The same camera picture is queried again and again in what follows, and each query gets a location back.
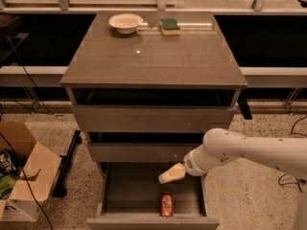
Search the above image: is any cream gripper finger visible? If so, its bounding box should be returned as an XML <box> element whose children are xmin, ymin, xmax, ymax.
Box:
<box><xmin>158</xmin><ymin>163</ymin><xmax>186</xmax><ymax>184</ymax></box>

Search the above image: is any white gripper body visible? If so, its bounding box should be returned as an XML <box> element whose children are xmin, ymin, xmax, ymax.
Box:
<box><xmin>183</xmin><ymin>147</ymin><xmax>210</xmax><ymax>176</ymax></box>

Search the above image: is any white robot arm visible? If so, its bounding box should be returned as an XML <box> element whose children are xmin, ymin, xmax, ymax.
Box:
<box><xmin>158</xmin><ymin>128</ymin><xmax>307</xmax><ymax>184</ymax></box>

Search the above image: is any grey bottom drawer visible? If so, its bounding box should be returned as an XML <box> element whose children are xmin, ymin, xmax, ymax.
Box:
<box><xmin>87</xmin><ymin>163</ymin><xmax>219</xmax><ymax>230</ymax></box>

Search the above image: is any grey drawer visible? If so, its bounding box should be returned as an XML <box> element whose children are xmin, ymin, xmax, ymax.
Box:
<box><xmin>70</xmin><ymin>88</ymin><xmax>238</xmax><ymax>134</ymax></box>
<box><xmin>87</xmin><ymin>163</ymin><xmax>219</xmax><ymax>230</ymax></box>
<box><xmin>87</xmin><ymin>132</ymin><xmax>203</xmax><ymax>163</ymax></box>

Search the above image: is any grey middle drawer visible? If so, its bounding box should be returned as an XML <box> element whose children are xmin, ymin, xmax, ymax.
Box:
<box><xmin>87</xmin><ymin>132</ymin><xmax>203</xmax><ymax>163</ymax></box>

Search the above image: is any grey drawer cabinet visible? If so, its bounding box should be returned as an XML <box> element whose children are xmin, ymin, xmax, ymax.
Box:
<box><xmin>59</xmin><ymin>11</ymin><xmax>248</xmax><ymax>165</ymax></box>

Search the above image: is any grey top drawer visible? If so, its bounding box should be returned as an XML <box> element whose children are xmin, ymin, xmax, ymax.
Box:
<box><xmin>70</xmin><ymin>88</ymin><xmax>238</xmax><ymax>134</ymax></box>

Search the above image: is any black floor bar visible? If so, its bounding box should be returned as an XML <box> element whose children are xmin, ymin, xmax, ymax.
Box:
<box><xmin>52</xmin><ymin>130</ymin><xmax>82</xmax><ymax>197</ymax></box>

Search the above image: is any green yellow sponge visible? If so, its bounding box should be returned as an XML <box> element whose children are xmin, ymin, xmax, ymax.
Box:
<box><xmin>159</xmin><ymin>18</ymin><xmax>180</xmax><ymax>35</ymax></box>

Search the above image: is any cardboard box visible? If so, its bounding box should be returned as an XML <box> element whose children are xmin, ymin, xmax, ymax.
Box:
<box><xmin>0</xmin><ymin>122</ymin><xmax>61</xmax><ymax>221</ymax></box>

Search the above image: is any white bowl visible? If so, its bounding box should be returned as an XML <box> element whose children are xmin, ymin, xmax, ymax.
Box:
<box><xmin>108</xmin><ymin>13</ymin><xmax>143</xmax><ymax>35</ymax></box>

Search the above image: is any black chip bag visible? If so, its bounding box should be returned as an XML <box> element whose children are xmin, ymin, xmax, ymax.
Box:
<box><xmin>0</xmin><ymin>149</ymin><xmax>16</xmax><ymax>177</ymax></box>

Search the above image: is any green snack bag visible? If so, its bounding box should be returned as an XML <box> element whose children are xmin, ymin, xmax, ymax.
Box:
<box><xmin>0</xmin><ymin>174</ymin><xmax>17</xmax><ymax>200</ymax></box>

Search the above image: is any metal window railing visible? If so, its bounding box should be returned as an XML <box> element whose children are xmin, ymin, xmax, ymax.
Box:
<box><xmin>0</xmin><ymin>0</ymin><xmax>307</xmax><ymax>15</ymax></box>

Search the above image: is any black cable left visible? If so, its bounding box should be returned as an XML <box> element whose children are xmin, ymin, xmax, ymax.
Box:
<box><xmin>0</xmin><ymin>32</ymin><xmax>56</xmax><ymax>230</ymax></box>

